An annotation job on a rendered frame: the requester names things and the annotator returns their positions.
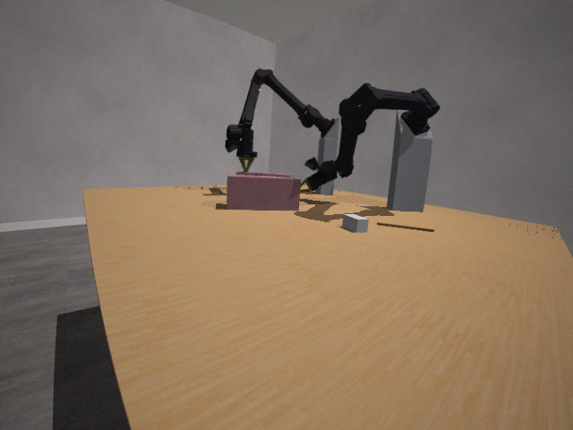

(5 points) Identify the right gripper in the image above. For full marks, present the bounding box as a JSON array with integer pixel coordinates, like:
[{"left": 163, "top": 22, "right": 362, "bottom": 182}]
[{"left": 236, "top": 141, "right": 257, "bottom": 172}]

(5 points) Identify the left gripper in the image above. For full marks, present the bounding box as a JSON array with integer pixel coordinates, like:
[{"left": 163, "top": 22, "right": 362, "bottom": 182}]
[{"left": 300, "top": 176, "right": 328, "bottom": 192}]

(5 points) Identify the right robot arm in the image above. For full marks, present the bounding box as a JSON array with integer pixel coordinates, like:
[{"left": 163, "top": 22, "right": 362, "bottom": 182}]
[{"left": 226, "top": 69, "right": 335, "bottom": 152}]

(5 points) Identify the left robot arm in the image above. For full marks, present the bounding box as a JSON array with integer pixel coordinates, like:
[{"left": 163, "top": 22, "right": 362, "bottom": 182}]
[{"left": 304, "top": 83, "right": 440, "bottom": 182}]

